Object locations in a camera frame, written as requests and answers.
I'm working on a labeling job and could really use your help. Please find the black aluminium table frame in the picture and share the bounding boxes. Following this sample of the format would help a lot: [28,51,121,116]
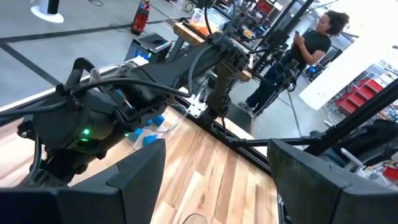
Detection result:
[174,77,398,224]

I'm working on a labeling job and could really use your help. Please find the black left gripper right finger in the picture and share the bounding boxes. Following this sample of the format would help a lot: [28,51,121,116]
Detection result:
[266,138,398,224]

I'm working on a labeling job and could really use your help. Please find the wooden workbench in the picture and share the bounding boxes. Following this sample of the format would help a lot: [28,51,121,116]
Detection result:
[172,21,253,82]

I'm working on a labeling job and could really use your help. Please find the clear container orange contents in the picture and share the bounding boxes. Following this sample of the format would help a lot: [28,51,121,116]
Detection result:
[189,7,231,37]

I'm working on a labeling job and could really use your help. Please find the person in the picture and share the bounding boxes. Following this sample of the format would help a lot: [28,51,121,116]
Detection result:
[238,9,351,119]

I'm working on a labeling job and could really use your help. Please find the red black equipment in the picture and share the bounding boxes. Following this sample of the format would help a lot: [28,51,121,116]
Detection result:
[130,0,152,35]

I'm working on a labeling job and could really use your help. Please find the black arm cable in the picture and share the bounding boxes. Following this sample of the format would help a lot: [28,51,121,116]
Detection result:
[62,77,192,98]

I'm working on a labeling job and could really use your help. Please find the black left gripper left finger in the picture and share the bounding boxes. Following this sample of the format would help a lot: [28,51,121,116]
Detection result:
[0,139,167,224]

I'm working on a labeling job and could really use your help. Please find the white base black pole stand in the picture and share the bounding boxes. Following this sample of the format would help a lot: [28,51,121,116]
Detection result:
[30,0,65,24]

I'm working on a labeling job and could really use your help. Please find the black computer tower with lights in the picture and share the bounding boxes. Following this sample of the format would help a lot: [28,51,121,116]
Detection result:
[124,32,174,63]

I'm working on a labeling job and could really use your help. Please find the blue cylinder block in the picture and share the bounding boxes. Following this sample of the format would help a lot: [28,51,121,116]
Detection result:
[142,134,159,147]

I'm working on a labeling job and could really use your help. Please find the small blue block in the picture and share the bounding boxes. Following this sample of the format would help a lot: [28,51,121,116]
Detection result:
[151,114,166,127]

